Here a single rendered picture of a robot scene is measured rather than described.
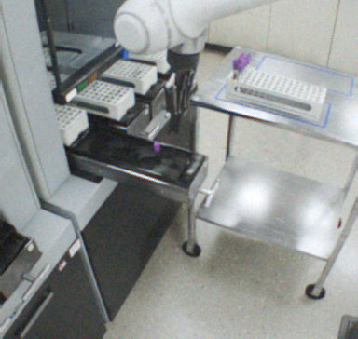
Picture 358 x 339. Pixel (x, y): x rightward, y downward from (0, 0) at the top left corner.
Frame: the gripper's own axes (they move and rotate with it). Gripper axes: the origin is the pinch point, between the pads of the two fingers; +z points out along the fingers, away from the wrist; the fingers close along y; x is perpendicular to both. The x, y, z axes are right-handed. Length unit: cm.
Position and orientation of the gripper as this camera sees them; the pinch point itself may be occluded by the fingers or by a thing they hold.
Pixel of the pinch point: (176, 120)
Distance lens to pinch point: 98.7
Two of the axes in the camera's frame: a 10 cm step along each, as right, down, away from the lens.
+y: -4.8, 5.5, -6.9
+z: -0.9, 7.4, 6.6
